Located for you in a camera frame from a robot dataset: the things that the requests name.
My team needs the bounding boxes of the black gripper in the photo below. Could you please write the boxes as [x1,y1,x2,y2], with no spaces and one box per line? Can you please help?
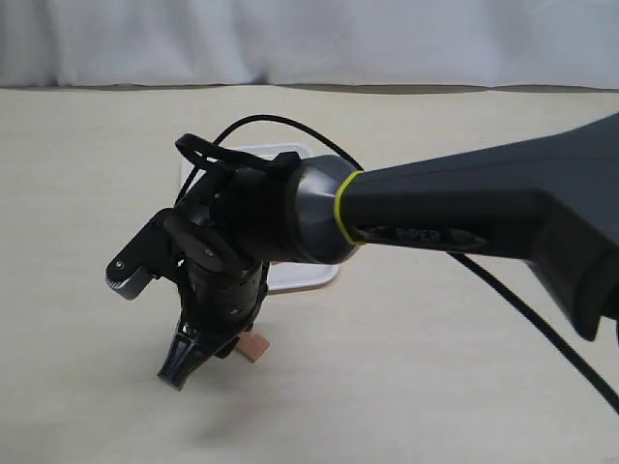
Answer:
[158,212,270,392]

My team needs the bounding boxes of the horizontal wooden bar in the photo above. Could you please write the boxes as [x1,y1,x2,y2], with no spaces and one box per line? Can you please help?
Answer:
[236,331,270,363]

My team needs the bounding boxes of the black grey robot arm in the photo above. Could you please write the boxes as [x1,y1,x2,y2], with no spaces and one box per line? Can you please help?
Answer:
[160,114,618,389]

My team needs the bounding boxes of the white plastic tray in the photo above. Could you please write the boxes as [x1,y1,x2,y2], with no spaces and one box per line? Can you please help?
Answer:
[179,143,339,295]

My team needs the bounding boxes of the white backdrop curtain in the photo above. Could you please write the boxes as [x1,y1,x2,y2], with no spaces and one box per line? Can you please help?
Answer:
[1,1,618,89]

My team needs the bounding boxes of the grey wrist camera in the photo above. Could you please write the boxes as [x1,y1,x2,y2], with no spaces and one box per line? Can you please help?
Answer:
[105,208,177,301]

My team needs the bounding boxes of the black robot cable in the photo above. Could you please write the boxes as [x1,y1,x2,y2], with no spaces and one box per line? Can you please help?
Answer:
[174,114,619,417]

